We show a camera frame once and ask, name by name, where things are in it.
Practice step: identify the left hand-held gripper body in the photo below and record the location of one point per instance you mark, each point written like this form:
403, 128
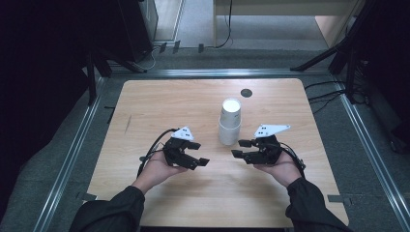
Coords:
174, 153

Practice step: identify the black round table grommet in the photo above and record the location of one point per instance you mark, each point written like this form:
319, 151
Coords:
246, 93

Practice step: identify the dark floor tape piece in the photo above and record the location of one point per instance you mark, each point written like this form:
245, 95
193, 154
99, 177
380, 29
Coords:
200, 48
176, 47
162, 47

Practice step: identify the grey tape piece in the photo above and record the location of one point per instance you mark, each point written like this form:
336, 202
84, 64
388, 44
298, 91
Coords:
86, 196
336, 198

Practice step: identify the light wooden desk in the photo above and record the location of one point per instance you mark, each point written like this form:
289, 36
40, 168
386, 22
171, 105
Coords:
274, 8

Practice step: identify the dark cabinet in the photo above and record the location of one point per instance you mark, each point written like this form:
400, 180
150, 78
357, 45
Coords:
135, 29

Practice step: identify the person's left hand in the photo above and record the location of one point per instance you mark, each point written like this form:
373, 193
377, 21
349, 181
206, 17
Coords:
154, 172

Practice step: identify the black metal stand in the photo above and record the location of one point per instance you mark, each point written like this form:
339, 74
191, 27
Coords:
92, 83

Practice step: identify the person's right hand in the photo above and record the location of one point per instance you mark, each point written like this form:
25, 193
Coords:
285, 170

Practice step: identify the dark curtain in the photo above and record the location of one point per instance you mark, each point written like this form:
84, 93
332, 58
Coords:
38, 80
390, 64

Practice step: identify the black tape strip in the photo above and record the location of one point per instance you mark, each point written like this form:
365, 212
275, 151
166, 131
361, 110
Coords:
111, 116

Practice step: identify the long aluminium floor rail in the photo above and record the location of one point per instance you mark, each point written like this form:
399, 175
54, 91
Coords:
209, 72
74, 151
370, 151

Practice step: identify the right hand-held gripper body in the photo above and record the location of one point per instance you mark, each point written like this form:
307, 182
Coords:
269, 151

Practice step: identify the black tripod stand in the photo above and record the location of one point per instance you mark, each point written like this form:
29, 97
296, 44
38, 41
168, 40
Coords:
322, 54

